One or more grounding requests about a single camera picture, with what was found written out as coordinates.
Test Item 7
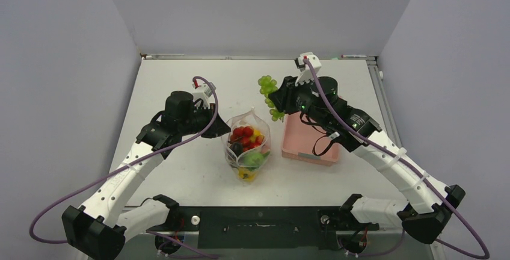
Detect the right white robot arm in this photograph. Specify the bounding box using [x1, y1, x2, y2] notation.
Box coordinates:
[268, 76, 465, 244]

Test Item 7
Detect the red cherry tomato bunch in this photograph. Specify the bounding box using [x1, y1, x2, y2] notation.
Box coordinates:
[227, 125, 266, 152]

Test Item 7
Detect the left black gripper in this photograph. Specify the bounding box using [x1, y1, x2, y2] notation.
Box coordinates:
[179, 103, 230, 138]

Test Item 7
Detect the aluminium table rail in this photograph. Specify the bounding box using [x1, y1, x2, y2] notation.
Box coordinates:
[366, 56, 443, 235]

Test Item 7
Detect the green grape bunch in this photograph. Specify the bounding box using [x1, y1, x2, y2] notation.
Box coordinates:
[257, 75, 286, 123]

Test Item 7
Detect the dark purple eggplant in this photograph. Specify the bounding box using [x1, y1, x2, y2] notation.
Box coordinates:
[230, 142, 245, 157]

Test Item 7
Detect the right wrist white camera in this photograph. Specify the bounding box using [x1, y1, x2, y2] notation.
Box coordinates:
[295, 52, 322, 87]

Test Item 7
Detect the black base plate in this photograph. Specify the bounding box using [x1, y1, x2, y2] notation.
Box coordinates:
[151, 206, 379, 250]

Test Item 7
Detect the yellow bell pepper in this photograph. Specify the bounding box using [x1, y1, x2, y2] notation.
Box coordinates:
[238, 168, 258, 182]

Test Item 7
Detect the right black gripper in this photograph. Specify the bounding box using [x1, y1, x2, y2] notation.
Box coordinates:
[270, 72, 330, 128]

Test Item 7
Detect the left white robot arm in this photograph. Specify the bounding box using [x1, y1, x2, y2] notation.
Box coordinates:
[62, 88, 230, 259]

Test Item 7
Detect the green lettuce head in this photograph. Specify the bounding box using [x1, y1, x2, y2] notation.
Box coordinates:
[241, 150, 267, 169]

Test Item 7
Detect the clear zip top bag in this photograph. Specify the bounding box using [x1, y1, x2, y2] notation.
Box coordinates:
[221, 108, 271, 183]

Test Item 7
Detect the pink plastic basket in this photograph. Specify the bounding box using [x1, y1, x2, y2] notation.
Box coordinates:
[281, 113, 340, 166]

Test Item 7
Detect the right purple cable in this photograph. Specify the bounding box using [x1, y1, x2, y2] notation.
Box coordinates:
[303, 57, 491, 260]

